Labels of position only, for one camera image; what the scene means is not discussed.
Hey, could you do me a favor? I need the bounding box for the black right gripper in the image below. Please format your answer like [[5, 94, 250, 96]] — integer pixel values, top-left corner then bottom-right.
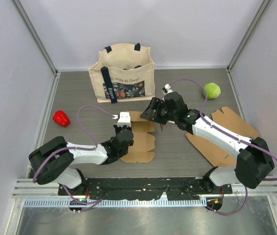
[[140, 97, 177, 125]]

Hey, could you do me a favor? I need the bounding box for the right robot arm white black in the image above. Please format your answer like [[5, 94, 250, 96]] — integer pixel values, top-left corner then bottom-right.
[[140, 92, 275, 193]]

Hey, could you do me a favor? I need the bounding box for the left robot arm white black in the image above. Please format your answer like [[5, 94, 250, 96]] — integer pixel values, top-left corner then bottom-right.
[[28, 124, 134, 195]]

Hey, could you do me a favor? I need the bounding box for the spare brown cardboard box blank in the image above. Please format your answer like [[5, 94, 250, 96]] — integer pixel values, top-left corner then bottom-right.
[[186, 106, 259, 167]]

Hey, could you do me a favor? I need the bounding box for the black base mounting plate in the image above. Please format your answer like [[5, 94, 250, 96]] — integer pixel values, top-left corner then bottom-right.
[[69, 177, 232, 201]]

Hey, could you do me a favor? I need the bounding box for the beige canvas tote bag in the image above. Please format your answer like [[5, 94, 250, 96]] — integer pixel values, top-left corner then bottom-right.
[[88, 43, 155, 103]]

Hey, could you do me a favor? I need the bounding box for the green cabbage ball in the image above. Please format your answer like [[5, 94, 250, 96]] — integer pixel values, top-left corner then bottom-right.
[[202, 82, 221, 99]]

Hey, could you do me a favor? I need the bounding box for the red bell pepper toy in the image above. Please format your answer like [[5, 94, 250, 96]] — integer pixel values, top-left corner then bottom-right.
[[52, 110, 70, 127]]

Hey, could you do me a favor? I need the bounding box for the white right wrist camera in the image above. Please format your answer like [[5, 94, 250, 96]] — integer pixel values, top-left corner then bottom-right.
[[162, 84, 173, 96]]

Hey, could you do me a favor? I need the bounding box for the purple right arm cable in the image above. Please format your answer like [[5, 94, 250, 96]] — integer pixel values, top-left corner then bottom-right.
[[169, 78, 277, 216]]

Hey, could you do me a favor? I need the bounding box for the slotted cable duct strip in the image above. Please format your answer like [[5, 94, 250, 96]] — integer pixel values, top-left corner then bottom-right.
[[23, 198, 207, 208]]

